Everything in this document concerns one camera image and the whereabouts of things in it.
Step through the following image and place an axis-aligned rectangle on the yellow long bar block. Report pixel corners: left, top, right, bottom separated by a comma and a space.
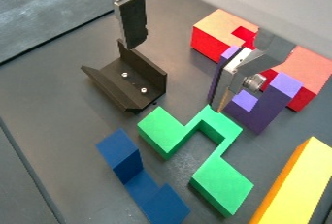
248, 137, 332, 224

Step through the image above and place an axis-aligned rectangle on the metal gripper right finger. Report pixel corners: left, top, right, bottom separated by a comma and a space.
210, 29, 295, 112

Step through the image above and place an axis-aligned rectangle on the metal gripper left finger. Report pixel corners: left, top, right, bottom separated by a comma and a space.
113, 0, 147, 49

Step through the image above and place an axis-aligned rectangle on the green zigzag block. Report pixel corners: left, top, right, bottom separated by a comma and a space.
136, 107, 255, 224

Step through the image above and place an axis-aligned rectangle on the blue U-shaped block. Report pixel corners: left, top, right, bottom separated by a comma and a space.
96, 129, 190, 224

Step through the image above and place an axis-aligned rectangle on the purple U-shaped block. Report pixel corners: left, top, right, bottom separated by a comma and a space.
206, 45, 305, 136

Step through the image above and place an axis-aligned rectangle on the red board with slots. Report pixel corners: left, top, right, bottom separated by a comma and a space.
190, 10, 332, 112

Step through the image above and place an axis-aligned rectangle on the black angled bracket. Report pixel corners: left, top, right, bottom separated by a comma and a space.
81, 40, 167, 112

